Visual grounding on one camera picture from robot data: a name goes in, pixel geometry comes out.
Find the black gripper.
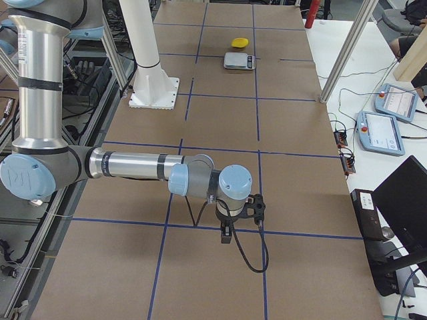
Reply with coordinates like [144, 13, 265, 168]
[216, 202, 233, 244]

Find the yellow mango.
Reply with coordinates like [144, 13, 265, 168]
[231, 37, 250, 49]

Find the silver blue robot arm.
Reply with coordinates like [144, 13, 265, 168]
[1, 1, 252, 243]

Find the near orange black connector block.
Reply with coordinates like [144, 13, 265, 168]
[339, 147, 356, 176]

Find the orange black connector block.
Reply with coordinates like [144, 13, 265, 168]
[334, 120, 348, 148]
[339, 147, 356, 176]

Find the far orange black connector block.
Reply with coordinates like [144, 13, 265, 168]
[334, 120, 348, 148]

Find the black desktop computer box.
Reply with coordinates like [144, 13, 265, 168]
[350, 189, 412, 297]

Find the grey electronic kitchen scale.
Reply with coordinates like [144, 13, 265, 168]
[224, 52, 256, 70]

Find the black laptop computer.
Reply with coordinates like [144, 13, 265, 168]
[373, 155, 426, 253]

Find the near blue teach pendant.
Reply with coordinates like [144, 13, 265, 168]
[356, 111, 405, 156]

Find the blue teach pendant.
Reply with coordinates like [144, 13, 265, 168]
[374, 83, 420, 123]
[356, 111, 405, 156]

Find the far blue teach pendant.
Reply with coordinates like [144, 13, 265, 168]
[374, 83, 420, 123]

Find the red fire extinguisher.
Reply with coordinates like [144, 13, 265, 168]
[304, 0, 321, 29]

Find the wooden board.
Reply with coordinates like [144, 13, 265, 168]
[393, 28, 427, 82]

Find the seated person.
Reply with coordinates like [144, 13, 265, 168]
[389, 35, 418, 60]

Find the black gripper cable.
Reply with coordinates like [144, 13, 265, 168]
[186, 196, 270, 274]

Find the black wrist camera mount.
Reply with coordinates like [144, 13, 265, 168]
[239, 194, 266, 225]

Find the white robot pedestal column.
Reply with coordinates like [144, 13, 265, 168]
[119, 0, 179, 110]

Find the aluminium frame post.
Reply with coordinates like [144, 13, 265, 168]
[320, 0, 378, 103]

